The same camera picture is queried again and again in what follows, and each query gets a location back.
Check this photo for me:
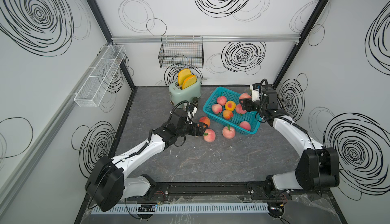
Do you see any orange red wrinkled peach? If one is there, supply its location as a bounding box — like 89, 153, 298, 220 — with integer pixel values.
199, 116, 211, 127

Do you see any pink peach with leaf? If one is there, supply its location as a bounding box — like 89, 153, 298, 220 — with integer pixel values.
203, 129, 216, 142

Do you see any orange yellow peach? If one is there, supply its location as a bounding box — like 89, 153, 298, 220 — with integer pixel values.
222, 110, 234, 120

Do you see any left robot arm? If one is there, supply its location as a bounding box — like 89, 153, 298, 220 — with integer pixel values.
85, 110, 208, 212

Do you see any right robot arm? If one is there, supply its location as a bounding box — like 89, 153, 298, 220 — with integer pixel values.
239, 83, 340, 194

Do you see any teal plastic basket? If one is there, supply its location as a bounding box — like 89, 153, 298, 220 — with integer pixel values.
203, 87, 261, 135

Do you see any black lid spice bottle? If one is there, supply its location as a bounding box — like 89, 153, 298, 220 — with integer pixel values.
192, 97, 199, 107

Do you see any mint green toaster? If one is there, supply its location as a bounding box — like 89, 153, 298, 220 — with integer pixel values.
168, 80, 202, 106

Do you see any front yellow toast slice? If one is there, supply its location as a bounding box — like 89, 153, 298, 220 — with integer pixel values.
181, 75, 198, 90

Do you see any yellow toast slice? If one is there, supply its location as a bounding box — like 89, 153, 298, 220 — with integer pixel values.
178, 68, 192, 86
181, 75, 198, 90

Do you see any rear yellow toast slice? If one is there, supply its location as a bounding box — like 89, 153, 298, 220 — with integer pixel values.
178, 68, 192, 86

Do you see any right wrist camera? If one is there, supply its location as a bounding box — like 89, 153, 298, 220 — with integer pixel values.
250, 83, 261, 102

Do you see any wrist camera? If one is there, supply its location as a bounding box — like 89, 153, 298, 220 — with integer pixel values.
250, 83, 261, 102
185, 104, 197, 124

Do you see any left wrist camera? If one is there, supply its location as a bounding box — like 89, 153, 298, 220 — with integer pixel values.
185, 104, 197, 124

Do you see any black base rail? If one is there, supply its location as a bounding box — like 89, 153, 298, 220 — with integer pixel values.
127, 181, 330, 202

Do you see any black wire wall basket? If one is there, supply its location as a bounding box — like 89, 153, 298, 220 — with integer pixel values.
158, 36, 204, 69

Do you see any aluminium wall rail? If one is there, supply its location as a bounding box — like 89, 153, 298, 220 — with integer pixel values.
112, 35, 301, 43

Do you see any white mesh wall shelf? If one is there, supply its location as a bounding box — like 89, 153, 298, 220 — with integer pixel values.
74, 44, 126, 107

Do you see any white slotted cable duct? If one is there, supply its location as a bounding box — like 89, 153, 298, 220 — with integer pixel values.
91, 203, 270, 215

